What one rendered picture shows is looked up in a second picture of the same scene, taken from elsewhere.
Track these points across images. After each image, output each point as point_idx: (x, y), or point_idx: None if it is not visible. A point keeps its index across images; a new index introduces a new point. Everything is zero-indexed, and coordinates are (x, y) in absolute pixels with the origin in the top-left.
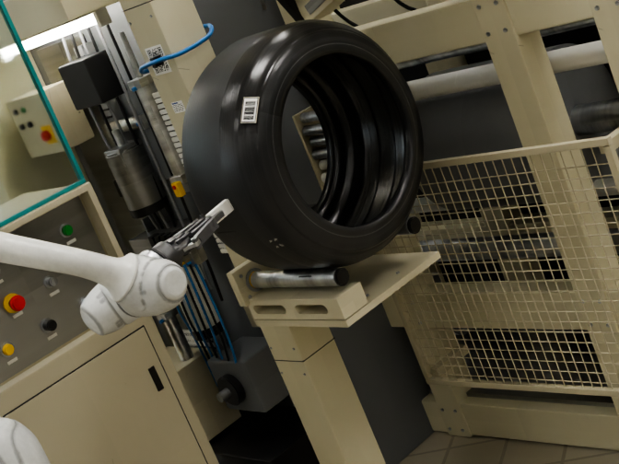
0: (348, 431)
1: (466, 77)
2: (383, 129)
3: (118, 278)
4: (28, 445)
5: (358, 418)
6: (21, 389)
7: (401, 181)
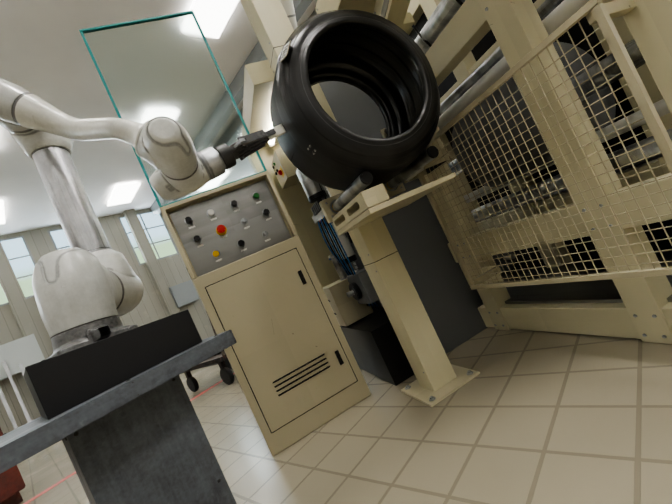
0: (408, 311)
1: (484, 78)
2: (418, 104)
3: (132, 133)
4: (71, 263)
5: (416, 303)
6: (217, 274)
7: (418, 116)
